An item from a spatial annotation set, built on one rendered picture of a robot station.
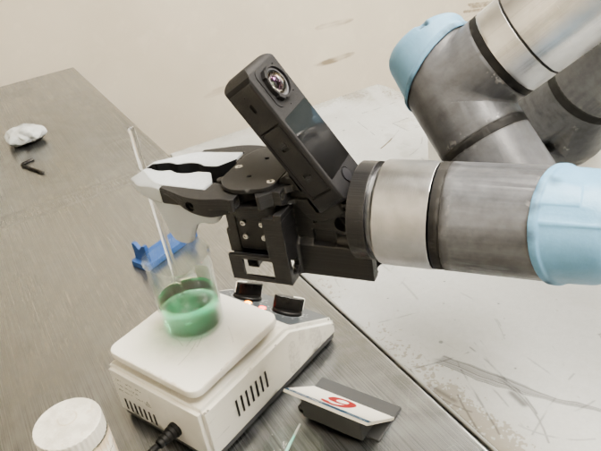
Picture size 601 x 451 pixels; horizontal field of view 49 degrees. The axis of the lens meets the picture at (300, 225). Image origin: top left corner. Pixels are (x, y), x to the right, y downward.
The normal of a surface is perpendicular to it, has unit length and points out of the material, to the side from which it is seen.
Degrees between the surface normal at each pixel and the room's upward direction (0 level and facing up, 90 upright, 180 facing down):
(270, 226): 90
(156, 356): 0
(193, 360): 0
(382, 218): 62
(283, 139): 91
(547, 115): 85
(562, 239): 71
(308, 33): 90
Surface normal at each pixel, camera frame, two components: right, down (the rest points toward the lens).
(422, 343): -0.13, -0.85
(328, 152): 0.70, -0.39
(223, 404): 0.79, 0.22
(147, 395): -0.59, 0.48
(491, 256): -0.38, 0.59
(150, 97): 0.49, 0.39
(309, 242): -0.39, -0.23
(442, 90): -0.61, 0.13
